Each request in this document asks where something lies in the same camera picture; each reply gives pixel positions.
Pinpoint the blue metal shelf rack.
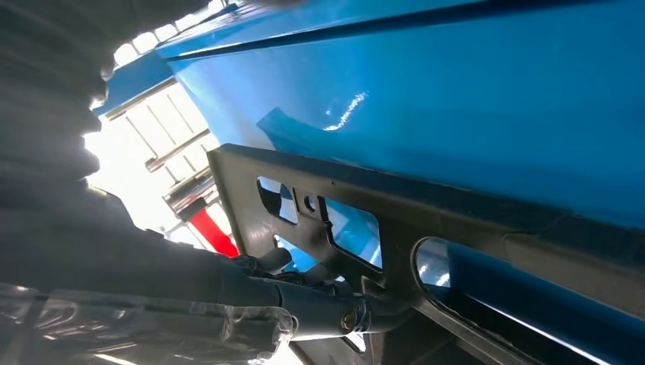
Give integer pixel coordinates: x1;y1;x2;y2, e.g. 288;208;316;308
93;0;645;365

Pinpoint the red barrier belt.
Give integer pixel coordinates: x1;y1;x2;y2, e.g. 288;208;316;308
189;208;240;258

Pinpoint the chrome stanchion post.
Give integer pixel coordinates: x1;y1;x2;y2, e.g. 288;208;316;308
162;168;218;223

